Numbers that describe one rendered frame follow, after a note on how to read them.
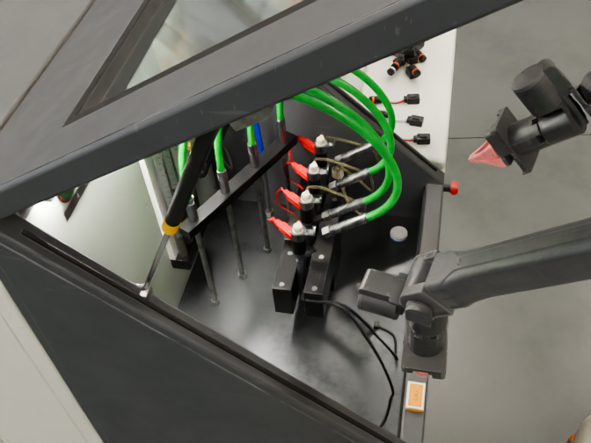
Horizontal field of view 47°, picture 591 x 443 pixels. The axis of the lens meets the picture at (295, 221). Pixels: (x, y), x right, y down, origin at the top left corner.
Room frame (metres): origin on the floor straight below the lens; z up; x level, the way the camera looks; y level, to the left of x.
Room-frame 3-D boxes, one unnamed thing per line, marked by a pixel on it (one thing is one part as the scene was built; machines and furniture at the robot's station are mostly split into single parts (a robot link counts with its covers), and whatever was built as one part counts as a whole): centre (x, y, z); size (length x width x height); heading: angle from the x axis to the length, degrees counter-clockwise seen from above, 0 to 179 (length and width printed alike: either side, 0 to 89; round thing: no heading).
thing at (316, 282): (0.94, -0.04, 0.91); 0.34 x 0.10 x 0.15; 165
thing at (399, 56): (1.50, -0.34, 1.01); 0.23 x 0.11 x 0.06; 165
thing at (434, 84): (1.46, -0.33, 0.97); 0.70 x 0.22 x 0.03; 165
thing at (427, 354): (0.55, -0.18, 1.15); 0.10 x 0.07 x 0.07; 164
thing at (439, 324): (0.55, -0.17, 1.21); 0.07 x 0.06 x 0.07; 61
